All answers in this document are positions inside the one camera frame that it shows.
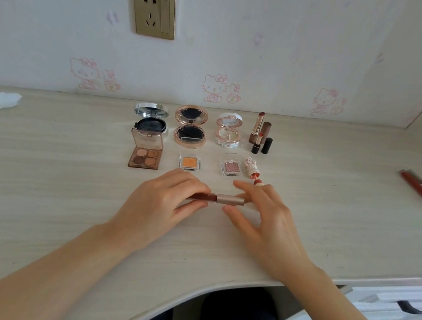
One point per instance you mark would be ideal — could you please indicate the person's right hand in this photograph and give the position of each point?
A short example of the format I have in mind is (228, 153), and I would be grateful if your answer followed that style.
(278, 239)

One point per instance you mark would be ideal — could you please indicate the gold wall socket plate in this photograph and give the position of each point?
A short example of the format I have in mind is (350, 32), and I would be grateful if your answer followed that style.
(153, 11)

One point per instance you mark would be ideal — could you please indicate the small black case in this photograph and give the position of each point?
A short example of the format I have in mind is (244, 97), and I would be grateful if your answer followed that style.
(256, 147)

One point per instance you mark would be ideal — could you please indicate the black lipstick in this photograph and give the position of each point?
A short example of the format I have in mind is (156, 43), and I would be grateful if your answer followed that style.
(267, 145)

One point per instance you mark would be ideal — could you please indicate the brown lipstick cap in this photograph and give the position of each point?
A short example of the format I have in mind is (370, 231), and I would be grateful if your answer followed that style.
(266, 128)

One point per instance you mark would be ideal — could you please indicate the silver round cushion compact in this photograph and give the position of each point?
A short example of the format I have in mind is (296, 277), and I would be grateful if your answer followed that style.
(151, 125)

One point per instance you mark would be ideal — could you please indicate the brown eyeshadow quad palette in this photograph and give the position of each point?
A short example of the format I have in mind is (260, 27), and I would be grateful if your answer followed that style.
(144, 156)

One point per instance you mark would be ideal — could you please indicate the orange single eyeshadow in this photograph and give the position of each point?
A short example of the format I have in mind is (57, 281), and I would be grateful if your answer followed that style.
(190, 161)

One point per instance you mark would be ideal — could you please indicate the pink glitter single eyeshadow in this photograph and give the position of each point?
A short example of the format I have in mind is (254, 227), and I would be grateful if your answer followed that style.
(230, 166)

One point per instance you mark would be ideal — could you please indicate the rose gold floral compact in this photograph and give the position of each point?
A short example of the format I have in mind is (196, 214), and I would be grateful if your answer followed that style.
(190, 133)

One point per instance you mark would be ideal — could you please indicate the white round blush compact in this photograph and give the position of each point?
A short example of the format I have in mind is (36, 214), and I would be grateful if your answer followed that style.
(228, 135)

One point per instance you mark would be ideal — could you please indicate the person's left hand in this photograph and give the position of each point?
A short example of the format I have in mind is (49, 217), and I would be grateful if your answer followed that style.
(151, 212)

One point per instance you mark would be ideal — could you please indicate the person's left forearm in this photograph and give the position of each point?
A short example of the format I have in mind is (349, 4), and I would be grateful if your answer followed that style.
(43, 279)

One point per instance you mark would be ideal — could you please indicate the rose gold brown lipstick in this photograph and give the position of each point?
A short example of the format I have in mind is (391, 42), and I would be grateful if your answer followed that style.
(257, 127)

